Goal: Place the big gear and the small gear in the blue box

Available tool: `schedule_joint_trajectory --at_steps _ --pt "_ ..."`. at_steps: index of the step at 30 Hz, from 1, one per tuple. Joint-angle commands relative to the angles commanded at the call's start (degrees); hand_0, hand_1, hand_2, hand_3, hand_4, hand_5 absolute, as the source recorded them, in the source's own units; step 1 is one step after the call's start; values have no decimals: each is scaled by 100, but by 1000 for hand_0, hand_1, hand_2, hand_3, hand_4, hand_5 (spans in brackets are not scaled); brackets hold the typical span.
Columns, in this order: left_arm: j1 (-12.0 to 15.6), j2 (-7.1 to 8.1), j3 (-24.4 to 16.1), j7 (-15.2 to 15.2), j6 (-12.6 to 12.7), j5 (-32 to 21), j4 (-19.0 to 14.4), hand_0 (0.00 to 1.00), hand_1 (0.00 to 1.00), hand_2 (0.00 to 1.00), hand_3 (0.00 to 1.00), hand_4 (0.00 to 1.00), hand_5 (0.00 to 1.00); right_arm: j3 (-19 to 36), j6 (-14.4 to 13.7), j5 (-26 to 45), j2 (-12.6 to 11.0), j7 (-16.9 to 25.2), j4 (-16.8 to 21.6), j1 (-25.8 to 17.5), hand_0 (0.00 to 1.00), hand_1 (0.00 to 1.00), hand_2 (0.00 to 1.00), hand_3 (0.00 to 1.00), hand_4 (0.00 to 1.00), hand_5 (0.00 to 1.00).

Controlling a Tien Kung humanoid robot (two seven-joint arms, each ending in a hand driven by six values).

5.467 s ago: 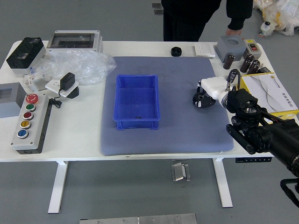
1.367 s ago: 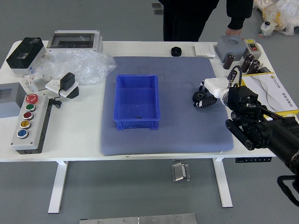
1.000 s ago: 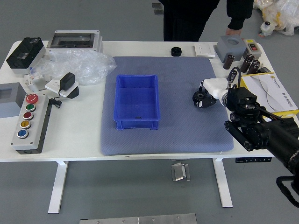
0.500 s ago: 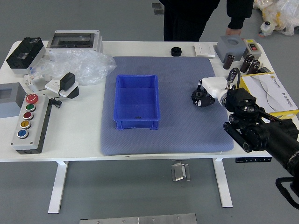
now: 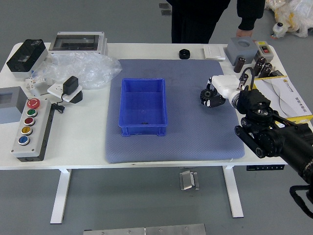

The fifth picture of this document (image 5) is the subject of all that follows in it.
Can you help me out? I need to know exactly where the person's left hand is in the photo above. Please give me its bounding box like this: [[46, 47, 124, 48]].
[[236, 28, 257, 43]]

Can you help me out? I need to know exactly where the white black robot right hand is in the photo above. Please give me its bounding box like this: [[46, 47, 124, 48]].
[[200, 74, 241, 108]]

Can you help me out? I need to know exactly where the big black gear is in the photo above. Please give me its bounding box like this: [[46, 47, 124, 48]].
[[200, 88, 216, 105]]

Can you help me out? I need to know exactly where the black round nut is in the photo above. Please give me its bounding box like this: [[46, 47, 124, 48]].
[[178, 48, 191, 60]]

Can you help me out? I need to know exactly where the yellow white cardboard box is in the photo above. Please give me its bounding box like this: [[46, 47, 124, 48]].
[[253, 76, 313, 123]]

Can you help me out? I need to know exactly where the blue plastic box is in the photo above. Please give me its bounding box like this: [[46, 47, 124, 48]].
[[118, 77, 169, 137]]

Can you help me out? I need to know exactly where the clear-cover distribution box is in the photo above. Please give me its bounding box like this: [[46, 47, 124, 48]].
[[48, 31, 109, 56]]

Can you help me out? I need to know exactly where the grey five-button control box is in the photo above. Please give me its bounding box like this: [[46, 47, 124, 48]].
[[11, 97, 52, 162]]

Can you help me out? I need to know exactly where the grey block with round recess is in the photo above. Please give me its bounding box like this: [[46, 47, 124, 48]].
[[224, 37, 259, 66]]

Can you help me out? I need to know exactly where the white bottle black cap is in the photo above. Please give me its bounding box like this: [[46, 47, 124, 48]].
[[271, 22, 289, 39]]

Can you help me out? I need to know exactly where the person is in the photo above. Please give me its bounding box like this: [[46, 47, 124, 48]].
[[167, 0, 266, 44]]

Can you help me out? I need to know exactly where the yellowish plastic bag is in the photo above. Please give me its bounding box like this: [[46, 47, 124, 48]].
[[265, 0, 313, 38]]

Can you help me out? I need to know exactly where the grey-blue foam mat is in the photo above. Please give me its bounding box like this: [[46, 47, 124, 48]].
[[105, 58, 246, 164]]

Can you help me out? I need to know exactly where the black table control panel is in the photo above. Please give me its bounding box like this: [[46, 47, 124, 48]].
[[246, 165, 286, 171]]

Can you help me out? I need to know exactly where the white table leg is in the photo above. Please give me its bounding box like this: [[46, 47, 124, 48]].
[[50, 168, 72, 225], [222, 165, 245, 218]]

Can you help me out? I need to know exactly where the clear plastic bag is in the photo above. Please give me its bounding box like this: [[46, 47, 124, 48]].
[[31, 51, 122, 90]]

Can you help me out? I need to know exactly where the black power adapter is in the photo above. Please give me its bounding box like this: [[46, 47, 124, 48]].
[[63, 75, 79, 95]]

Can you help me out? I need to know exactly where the white power socket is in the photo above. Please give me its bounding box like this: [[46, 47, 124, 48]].
[[47, 82, 84, 105]]

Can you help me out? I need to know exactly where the white terminal connector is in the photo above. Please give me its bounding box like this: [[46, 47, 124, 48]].
[[25, 76, 47, 89]]

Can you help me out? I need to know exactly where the grey two-button switch box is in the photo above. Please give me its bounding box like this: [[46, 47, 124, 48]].
[[254, 40, 274, 62]]

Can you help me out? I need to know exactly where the white wall switch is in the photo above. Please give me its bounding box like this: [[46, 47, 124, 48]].
[[202, 45, 226, 60]]

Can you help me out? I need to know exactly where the metal floor bracket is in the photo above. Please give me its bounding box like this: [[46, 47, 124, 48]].
[[179, 170, 201, 191]]

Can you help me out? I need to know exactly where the black adapter cord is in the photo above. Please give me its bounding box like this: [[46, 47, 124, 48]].
[[50, 93, 66, 115]]

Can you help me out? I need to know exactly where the black and grey enclosure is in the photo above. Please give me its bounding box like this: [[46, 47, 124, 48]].
[[6, 39, 49, 79]]

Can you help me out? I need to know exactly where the grey enclosure with window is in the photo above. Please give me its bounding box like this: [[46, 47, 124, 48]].
[[0, 86, 28, 125]]

